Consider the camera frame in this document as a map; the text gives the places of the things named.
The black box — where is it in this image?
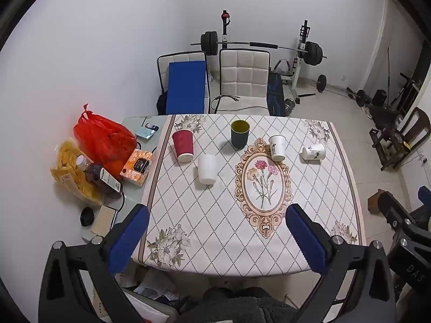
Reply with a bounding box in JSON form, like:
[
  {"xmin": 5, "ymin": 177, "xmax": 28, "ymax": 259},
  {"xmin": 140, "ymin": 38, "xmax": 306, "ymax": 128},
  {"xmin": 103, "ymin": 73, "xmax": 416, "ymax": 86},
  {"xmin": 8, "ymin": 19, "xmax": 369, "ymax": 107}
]
[{"xmin": 372, "ymin": 89, "xmax": 388, "ymax": 107}]

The person's dark grey clothing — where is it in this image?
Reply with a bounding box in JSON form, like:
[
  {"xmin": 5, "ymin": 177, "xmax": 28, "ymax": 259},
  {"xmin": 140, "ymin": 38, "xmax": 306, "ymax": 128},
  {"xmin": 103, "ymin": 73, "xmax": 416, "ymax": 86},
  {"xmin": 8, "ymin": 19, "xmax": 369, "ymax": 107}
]
[{"xmin": 199, "ymin": 287, "xmax": 300, "ymax": 323}]

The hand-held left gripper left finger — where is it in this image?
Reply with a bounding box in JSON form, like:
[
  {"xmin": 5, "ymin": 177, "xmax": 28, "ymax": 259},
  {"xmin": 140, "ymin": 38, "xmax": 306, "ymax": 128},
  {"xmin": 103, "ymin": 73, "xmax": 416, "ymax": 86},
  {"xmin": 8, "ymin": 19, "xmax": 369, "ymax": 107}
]
[{"xmin": 38, "ymin": 204, "xmax": 150, "ymax": 323}]

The black and blue bench pad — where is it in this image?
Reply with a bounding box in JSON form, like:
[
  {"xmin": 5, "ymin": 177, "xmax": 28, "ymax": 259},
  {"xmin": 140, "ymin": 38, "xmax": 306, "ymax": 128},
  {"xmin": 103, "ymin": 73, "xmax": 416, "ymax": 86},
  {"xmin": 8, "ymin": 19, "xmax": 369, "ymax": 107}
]
[{"xmin": 267, "ymin": 73, "xmax": 285, "ymax": 118}]

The dark green cup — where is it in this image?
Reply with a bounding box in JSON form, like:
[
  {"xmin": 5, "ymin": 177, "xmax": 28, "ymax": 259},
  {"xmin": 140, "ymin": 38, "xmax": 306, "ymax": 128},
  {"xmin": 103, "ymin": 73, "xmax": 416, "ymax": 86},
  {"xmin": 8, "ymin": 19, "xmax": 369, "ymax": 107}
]
[{"xmin": 231, "ymin": 120, "xmax": 250, "ymax": 149}]

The black barbell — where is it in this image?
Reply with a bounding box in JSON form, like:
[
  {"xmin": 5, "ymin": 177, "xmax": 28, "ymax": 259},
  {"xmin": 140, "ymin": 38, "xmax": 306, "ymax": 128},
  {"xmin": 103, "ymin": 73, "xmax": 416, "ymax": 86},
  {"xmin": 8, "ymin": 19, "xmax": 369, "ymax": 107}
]
[{"xmin": 190, "ymin": 31, "xmax": 328, "ymax": 66}]

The black dumbbell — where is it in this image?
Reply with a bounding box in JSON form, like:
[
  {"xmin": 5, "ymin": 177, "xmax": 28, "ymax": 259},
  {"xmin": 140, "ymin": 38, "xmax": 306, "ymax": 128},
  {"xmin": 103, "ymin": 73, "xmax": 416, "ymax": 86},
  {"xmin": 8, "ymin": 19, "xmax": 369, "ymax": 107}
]
[{"xmin": 347, "ymin": 87, "xmax": 373, "ymax": 107}]

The brown drink bottle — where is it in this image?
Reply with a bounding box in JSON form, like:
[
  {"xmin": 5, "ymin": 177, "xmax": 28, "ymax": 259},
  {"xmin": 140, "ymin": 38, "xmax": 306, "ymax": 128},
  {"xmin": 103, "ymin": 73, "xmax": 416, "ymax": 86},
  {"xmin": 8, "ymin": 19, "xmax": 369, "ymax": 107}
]
[{"xmin": 75, "ymin": 155, "xmax": 123, "ymax": 200}]

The red ribbed paper cup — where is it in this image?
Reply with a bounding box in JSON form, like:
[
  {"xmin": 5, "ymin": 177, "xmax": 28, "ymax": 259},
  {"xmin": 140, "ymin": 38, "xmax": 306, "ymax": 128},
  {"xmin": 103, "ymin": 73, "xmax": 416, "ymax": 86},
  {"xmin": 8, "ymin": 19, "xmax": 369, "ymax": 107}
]
[{"xmin": 172, "ymin": 129, "xmax": 195, "ymax": 163}]

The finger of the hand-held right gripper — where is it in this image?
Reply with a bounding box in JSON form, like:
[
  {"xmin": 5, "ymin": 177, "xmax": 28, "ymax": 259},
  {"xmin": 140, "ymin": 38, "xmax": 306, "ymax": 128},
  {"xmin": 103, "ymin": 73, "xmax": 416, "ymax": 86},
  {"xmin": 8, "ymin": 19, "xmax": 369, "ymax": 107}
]
[
  {"xmin": 377, "ymin": 191, "xmax": 421, "ymax": 243},
  {"xmin": 418, "ymin": 186, "xmax": 431, "ymax": 210}
]

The orange tissue box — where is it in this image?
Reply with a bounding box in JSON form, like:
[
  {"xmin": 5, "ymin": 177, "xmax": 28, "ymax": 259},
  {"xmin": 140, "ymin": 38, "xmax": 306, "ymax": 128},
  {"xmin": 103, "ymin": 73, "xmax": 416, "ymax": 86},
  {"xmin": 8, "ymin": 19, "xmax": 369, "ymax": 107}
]
[{"xmin": 119, "ymin": 149, "xmax": 155, "ymax": 188}]

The plain white cup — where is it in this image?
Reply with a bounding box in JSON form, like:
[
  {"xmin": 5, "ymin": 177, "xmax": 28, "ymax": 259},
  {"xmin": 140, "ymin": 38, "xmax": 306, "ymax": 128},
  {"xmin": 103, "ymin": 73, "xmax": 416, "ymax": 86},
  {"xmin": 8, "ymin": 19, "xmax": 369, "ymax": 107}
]
[{"xmin": 197, "ymin": 154, "xmax": 217, "ymax": 184}]

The white padded chair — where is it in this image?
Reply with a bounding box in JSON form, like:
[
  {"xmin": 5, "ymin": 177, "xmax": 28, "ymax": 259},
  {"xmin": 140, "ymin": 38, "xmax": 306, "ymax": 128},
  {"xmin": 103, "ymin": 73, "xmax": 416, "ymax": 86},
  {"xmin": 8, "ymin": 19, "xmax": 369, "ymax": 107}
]
[
  {"xmin": 157, "ymin": 51, "xmax": 211, "ymax": 115},
  {"xmin": 215, "ymin": 49, "xmax": 272, "ymax": 115}
]

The black exercise frame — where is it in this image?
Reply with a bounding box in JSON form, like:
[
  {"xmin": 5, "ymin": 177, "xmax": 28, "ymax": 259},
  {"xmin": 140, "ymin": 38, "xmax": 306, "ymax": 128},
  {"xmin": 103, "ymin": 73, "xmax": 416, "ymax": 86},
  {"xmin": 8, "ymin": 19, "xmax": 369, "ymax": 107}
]
[{"xmin": 387, "ymin": 72, "xmax": 425, "ymax": 109}]

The dark wooden chair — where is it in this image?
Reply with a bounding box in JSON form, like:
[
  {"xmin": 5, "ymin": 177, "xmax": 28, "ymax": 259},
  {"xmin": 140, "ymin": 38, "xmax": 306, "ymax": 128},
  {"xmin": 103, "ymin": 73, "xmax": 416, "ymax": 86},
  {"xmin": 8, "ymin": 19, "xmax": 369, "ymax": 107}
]
[{"xmin": 369, "ymin": 107, "xmax": 431, "ymax": 171}]

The floral diamond-pattern tablecloth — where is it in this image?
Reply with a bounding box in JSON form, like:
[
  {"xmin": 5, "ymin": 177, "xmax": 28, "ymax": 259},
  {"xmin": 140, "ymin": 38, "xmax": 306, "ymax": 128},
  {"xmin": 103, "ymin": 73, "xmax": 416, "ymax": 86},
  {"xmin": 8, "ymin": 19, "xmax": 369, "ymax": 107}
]
[{"xmin": 131, "ymin": 114, "xmax": 367, "ymax": 278}]

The tall white printed cup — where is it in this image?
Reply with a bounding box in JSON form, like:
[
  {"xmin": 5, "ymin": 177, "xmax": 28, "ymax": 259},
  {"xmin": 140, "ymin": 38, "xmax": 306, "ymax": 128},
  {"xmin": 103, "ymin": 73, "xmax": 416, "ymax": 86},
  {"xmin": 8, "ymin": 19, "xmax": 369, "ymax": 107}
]
[{"xmin": 268, "ymin": 135, "xmax": 287, "ymax": 162}]

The blue board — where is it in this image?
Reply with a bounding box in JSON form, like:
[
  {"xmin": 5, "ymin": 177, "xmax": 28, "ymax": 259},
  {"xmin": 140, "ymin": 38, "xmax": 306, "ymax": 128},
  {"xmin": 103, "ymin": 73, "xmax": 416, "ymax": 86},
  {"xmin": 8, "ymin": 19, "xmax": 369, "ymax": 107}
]
[{"xmin": 165, "ymin": 61, "xmax": 207, "ymax": 115}]

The yellow snack bag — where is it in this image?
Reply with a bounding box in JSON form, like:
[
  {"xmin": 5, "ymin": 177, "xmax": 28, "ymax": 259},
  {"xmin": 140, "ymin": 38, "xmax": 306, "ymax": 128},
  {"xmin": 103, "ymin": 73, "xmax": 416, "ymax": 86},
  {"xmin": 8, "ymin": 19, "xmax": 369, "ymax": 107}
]
[{"xmin": 50, "ymin": 138, "xmax": 103, "ymax": 206}]

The short white printed cup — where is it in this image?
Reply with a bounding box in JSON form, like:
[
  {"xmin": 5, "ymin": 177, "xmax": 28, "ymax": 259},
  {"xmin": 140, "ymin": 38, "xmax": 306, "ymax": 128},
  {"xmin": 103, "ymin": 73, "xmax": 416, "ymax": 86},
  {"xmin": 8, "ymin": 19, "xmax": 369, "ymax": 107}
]
[{"xmin": 301, "ymin": 143, "xmax": 326, "ymax": 163}]

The black cable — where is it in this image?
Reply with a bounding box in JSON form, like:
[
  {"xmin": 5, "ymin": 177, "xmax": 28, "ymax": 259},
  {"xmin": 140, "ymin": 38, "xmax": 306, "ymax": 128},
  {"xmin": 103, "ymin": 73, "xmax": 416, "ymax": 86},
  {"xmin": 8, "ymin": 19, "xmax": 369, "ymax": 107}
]
[{"xmin": 210, "ymin": 95, "xmax": 270, "ymax": 115}]

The small white box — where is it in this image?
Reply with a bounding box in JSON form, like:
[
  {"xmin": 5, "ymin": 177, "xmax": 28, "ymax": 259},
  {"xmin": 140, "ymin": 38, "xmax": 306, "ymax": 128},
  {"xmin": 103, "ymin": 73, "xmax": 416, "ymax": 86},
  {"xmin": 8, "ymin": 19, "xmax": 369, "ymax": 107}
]
[{"xmin": 90, "ymin": 205, "xmax": 118, "ymax": 237}]

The red plastic bag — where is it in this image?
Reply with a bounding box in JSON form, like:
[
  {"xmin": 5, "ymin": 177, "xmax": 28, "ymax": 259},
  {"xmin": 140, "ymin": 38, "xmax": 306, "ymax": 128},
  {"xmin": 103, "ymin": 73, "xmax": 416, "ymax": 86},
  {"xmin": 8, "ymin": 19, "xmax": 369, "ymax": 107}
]
[{"xmin": 73, "ymin": 104, "xmax": 138, "ymax": 180}]

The brown wooden block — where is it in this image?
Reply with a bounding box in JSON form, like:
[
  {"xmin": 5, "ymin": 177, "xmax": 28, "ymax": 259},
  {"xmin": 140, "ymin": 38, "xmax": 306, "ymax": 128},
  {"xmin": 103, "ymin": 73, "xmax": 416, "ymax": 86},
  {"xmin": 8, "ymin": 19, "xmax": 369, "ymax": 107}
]
[{"xmin": 368, "ymin": 189, "xmax": 384, "ymax": 214}]

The black round lid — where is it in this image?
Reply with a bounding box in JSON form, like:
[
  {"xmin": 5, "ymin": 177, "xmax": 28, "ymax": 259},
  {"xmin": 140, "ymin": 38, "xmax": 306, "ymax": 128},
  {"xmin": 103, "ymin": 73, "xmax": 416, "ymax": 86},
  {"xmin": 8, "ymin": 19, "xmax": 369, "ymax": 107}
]
[{"xmin": 80, "ymin": 207, "xmax": 95, "ymax": 226}]

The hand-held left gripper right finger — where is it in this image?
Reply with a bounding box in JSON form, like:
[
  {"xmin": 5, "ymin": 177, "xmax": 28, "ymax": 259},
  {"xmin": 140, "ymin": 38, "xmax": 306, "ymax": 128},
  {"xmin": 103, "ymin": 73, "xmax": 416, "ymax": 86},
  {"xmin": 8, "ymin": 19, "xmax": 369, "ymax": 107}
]
[{"xmin": 286, "ymin": 203, "xmax": 397, "ymax": 323}]

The pile of papers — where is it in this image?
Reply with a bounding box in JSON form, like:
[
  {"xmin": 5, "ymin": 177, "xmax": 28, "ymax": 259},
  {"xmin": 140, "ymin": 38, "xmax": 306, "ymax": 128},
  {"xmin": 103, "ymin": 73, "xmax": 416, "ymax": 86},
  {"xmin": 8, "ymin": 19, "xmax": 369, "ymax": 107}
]
[{"xmin": 121, "ymin": 269, "xmax": 182, "ymax": 310}]

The red and black upright post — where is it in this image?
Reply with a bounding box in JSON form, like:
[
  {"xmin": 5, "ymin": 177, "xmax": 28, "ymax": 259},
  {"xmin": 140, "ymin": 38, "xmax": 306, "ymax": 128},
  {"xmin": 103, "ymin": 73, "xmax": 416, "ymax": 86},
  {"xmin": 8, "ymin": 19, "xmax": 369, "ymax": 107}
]
[{"xmin": 220, "ymin": 10, "xmax": 233, "ymax": 50}]

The white barbell rack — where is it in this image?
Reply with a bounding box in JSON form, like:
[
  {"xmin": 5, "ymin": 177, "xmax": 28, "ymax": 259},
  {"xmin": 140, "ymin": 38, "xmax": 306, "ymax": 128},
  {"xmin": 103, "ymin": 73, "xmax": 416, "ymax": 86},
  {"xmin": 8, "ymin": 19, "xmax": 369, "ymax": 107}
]
[{"xmin": 281, "ymin": 20, "xmax": 317, "ymax": 106}]

